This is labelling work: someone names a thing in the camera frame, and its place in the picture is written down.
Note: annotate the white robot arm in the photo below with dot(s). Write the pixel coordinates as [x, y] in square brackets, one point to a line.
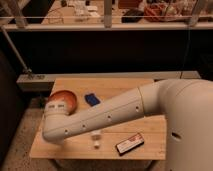
[187, 105]

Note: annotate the orange ceramic bowl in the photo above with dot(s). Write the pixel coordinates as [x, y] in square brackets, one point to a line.
[68, 97]

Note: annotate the blue folded cloth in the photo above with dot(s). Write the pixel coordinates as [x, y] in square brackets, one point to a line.
[91, 99]

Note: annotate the white tube with cap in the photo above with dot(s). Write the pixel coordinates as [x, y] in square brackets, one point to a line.
[96, 136]

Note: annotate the black red white box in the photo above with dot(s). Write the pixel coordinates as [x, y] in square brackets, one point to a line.
[129, 144]

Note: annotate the wooden table board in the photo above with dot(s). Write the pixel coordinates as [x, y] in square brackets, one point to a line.
[153, 129]

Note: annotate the grey diagonal metal strut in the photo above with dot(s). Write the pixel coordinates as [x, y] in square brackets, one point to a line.
[26, 69]

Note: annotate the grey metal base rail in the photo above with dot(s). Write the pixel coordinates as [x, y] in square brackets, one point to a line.
[44, 82]

